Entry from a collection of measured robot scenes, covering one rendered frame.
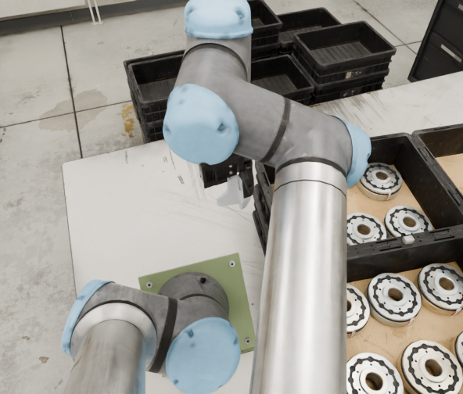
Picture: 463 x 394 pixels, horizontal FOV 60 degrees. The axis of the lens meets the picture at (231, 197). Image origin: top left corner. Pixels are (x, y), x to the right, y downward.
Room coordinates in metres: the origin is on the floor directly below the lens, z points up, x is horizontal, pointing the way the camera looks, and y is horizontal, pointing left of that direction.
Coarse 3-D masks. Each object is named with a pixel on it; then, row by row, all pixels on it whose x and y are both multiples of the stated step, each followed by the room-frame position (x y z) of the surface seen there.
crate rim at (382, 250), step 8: (456, 232) 0.46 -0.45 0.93; (416, 240) 0.44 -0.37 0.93; (424, 240) 0.44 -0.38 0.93; (432, 240) 0.44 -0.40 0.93; (440, 240) 0.44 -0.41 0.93; (448, 240) 0.44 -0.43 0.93; (376, 248) 0.42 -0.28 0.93; (384, 248) 0.42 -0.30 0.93; (392, 248) 0.42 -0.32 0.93; (400, 248) 0.42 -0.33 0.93; (408, 248) 0.42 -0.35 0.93; (352, 256) 0.40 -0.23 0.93; (360, 256) 0.40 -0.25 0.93; (368, 256) 0.41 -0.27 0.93
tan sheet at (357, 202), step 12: (348, 192) 0.65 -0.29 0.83; (360, 192) 0.65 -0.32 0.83; (408, 192) 0.65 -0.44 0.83; (348, 204) 0.61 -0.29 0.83; (360, 204) 0.61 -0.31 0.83; (372, 204) 0.61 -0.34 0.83; (384, 204) 0.61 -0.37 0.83; (396, 204) 0.61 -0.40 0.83; (408, 204) 0.61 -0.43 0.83; (384, 216) 0.57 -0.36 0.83; (432, 228) 0.54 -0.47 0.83
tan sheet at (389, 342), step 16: (400, 272) 0.42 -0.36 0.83; (416, 272) 0.42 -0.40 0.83; (368, 320) 0.32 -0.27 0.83; (416, 320) 0.32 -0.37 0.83; (432, 320) 0.32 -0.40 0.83; (448, 320) 0.32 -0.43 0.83; (368, 336) 0.28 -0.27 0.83; (384, 336) 0.28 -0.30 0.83; (400, 336) 0.28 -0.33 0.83; (416, 336) 0.28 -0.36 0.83; (432, 336) 0.28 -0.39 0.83; (448, 336) 0.28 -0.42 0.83; (352, 352) 0.26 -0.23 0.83; (368, 352) 0.26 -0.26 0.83; (384, 352) 0.26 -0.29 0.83; (400, 352) 0.26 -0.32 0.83; (368, 384) 0.20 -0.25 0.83
